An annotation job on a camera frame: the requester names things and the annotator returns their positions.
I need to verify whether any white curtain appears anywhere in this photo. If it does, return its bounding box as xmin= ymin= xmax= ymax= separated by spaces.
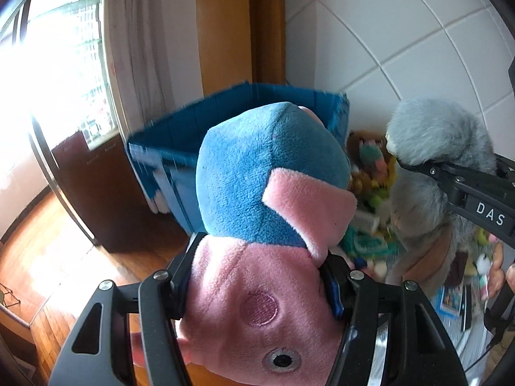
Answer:
xmin=102 ymin=0 xmax=202 ymax=141

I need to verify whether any pink pig plush blue body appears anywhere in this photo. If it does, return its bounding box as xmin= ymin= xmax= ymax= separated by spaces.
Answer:
xmin=133 ymin=102 xmax=359 ymax=384

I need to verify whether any dark wooden cabinet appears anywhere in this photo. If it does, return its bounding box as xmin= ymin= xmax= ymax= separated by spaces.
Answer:
xmin=50 ymin=134 xmax=170 ymax=254

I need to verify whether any yellow black striped plush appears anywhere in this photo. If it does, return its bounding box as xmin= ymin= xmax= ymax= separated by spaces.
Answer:
xmin=354 ymin=157 xmax=399 ymax=194

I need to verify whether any large brown bear plush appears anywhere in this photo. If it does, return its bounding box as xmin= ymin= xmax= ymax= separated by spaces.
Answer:
xmin=348 ymin=131 xmax=389 ymax=170

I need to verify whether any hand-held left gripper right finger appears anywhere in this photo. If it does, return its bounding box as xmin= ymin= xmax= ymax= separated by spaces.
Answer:
xmin=322 ymin=255 xmax=469 ymax=386

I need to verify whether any small teal pink plush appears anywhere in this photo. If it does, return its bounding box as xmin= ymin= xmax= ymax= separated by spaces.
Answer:
xmin=360 ymin=145 xmax=383 ymax=167

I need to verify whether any wooden wall pillar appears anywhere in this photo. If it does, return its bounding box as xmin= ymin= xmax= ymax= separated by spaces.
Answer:
xmin=195 ymin=0 xmax=286 ymax=97

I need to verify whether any window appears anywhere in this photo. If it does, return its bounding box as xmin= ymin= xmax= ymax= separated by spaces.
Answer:
xmin=0 ymin=0 xmax=117 ymax=194

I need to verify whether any blue cartoon box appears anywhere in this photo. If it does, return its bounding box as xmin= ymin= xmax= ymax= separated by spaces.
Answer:
xmin=438 ymin=285 xmax=463 ymax=318

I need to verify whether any green frog plush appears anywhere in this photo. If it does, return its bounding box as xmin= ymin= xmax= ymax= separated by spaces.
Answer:
xmin=366 ymin=191 xmax=393 ymax=214

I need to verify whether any person's right hand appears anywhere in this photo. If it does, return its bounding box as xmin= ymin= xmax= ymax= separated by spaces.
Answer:
xmin=487 ymin=245 xmax=515 ymax=302

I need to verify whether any grey furry plush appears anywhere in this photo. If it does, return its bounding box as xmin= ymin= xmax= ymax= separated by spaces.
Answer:
xmin=385 ymin=96 xmax=500 ymax=298

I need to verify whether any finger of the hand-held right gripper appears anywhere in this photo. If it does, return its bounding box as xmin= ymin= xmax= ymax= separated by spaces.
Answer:
xmin=496 ymin=156 xmax=515 ymax=184
xmin=396 ymin=159 xmax=500 ymax=207

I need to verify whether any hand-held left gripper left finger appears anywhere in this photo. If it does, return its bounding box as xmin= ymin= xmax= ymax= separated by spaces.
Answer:
xmin=48 ymin=231 xmax=210 ymax=386

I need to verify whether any blue plastic crate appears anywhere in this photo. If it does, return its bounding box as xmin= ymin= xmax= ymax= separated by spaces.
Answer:
xmin=126 ymin=82 xmax=350 ymax=236

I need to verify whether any green wet wipes pack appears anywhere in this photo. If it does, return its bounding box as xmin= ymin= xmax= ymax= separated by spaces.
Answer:
xmin=342 ymin=225 xmax=399 ymax=258

